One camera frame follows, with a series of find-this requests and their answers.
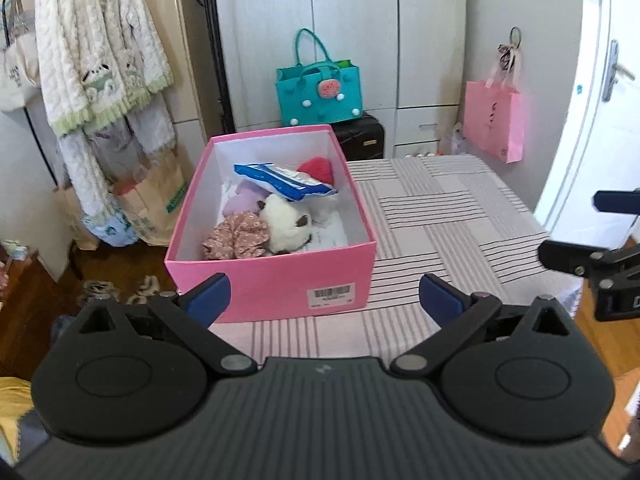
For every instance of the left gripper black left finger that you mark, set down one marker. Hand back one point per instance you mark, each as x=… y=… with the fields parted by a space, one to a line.
x=168 y=335

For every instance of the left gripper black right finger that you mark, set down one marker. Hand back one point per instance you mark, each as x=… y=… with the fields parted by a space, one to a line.
x=466 y=320

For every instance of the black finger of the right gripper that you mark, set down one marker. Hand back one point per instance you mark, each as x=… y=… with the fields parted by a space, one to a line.
x=617 y=202
x=602 y=268

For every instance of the pink floral scrunchie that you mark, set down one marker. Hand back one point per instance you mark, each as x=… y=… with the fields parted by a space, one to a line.
x=240 y=236

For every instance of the purple plush toy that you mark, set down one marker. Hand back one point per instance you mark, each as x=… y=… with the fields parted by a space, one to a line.
x=247 y=197

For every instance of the white brown plush toy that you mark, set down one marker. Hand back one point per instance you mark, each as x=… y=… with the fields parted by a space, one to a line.
x=290 y=227

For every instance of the blue snack packet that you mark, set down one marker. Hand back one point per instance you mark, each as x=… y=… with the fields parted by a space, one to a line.
x=289 y=184

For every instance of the red strawberry plush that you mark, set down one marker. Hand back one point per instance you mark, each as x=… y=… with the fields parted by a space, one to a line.
x=319 y=168

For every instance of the striped pink tablecloth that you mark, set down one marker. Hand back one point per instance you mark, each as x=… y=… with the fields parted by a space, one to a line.
x=448 y=215

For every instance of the brown paper bag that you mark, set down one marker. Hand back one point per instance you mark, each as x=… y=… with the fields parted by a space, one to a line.
x=151 y=197

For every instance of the pink cardboard box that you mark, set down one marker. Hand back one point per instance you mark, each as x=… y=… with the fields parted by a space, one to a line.
x=313 y=282

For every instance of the pink paper bag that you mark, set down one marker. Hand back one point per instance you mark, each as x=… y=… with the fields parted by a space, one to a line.
x=493 y=112

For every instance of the wooden nightstand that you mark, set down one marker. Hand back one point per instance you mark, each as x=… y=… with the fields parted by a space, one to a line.
x=30 y=303

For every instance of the white fleece trousers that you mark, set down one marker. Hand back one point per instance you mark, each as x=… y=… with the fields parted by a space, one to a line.
x=95 y=161

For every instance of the black suitcase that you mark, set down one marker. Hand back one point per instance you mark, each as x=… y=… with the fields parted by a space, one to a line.
x=362 y=138

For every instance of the teal felt handbag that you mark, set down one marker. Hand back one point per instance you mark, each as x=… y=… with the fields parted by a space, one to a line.
x=320 y=93

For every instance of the white wardrobe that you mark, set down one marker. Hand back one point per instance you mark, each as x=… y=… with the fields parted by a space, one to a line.
x=410 y=55

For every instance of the white green fleece jacket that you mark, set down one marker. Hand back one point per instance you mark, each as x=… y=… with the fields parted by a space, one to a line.
x=98 y=59

